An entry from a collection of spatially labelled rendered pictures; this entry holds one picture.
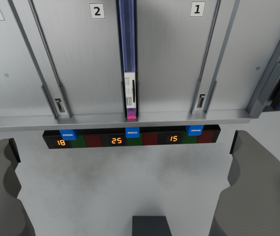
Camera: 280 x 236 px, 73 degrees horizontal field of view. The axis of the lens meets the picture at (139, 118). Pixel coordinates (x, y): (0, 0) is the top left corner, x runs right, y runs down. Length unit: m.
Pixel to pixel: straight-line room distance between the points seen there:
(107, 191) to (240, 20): 0.99
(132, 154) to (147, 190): 0.21
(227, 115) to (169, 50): 0.15
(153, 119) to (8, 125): 0.22
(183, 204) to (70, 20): 1.05
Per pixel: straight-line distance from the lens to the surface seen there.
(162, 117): 0.30
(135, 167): 1.06
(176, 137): 0.38
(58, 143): 0.40
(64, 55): 0.27
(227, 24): 0.27
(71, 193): 1.15
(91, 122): 0.30
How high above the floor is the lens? 1.03
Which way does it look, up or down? 88 degrees down
